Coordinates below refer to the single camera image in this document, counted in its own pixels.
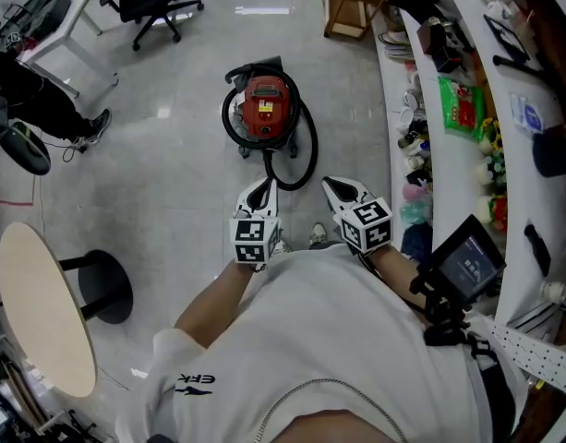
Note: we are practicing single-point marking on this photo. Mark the person's right forearm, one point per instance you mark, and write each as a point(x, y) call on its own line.
point(398, 275)

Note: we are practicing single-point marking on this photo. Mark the green plastic bag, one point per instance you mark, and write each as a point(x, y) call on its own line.
point(462, 109)

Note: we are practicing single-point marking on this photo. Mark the person's white shirt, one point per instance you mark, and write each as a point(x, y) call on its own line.
point(319, 339)

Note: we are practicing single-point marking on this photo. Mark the black pouch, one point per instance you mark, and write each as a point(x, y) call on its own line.
point(552, 152)

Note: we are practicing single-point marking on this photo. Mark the pink plastic bag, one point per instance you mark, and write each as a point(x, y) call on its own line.
point(414, 192)

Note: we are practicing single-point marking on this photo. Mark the black board green stripe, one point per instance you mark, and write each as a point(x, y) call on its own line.
point(26, 148)

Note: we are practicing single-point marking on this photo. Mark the wooden chair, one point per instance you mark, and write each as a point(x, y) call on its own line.
point(352, 3)

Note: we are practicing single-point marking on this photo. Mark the red orange flower pot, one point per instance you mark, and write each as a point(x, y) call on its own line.
point(495, 210)

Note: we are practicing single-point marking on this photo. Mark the pale flower pot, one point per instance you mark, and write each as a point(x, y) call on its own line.
point(490, 169)

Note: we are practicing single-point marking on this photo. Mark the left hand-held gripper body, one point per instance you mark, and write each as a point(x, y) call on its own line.
point(255, 238)

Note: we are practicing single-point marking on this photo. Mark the red teal vacuum cleaner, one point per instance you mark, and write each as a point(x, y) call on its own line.
point(266, 109)

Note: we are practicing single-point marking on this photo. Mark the person's white shoe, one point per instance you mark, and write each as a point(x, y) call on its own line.
point(282, 246)
point(318, 234)

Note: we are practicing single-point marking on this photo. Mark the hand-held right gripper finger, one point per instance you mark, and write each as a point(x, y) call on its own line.
point(363, 194)
point(333, 201)

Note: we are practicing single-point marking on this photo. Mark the sunflower pot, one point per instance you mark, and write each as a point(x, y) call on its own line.
point(492, 134)

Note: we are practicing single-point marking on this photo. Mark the blue white packet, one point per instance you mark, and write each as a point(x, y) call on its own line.
point(527, 113)

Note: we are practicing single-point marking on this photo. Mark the white desk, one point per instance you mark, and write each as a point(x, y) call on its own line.
point(70, 30)

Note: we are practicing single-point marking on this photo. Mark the blue cloth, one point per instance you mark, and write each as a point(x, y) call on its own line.
point(416, 240)

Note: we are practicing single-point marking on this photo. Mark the black screen device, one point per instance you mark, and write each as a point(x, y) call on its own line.
point(467, 266)

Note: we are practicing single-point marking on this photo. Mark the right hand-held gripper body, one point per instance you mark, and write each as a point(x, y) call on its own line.
point(365, 224)

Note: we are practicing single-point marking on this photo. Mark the round beige table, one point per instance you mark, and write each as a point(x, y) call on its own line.
point(42, 307)

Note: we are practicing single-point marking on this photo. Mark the person's right white shoe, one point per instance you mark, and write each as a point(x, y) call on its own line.
point(318, 234)

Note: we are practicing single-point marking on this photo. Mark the person's left forearm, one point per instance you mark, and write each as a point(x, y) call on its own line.
point(213, 302)

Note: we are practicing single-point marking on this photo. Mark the white metal shelving rack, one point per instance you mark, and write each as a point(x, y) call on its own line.
point(458, 192)

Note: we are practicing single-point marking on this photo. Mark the person's navy trousers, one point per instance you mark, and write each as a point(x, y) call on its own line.
point(326, 245)

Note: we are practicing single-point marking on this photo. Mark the teal plastic bag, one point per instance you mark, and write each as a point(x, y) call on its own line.
point(414, 212)

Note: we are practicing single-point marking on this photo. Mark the person's left white shoe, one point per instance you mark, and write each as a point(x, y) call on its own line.
point(282, 246)

